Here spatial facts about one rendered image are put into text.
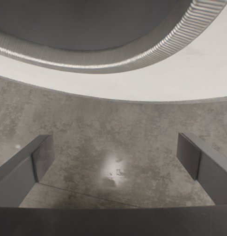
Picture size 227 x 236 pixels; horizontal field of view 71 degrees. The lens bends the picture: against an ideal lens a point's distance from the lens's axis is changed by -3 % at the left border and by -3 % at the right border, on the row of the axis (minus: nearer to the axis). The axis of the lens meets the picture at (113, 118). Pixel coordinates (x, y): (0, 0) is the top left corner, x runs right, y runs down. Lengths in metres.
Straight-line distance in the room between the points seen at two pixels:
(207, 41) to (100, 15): 0.32
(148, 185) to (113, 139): 0.31
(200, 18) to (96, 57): 0.27
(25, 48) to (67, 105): 0.57
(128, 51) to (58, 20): 0.26
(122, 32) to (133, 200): 0.80
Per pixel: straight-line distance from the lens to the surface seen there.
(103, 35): 0.49
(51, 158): 0.17
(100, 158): 0.95
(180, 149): 0.17
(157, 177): 0.95
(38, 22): 0.57
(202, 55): 0.35
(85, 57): 0.48
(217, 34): 0.31
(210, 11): 0.26
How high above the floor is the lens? 0.93
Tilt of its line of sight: 78 degrees down
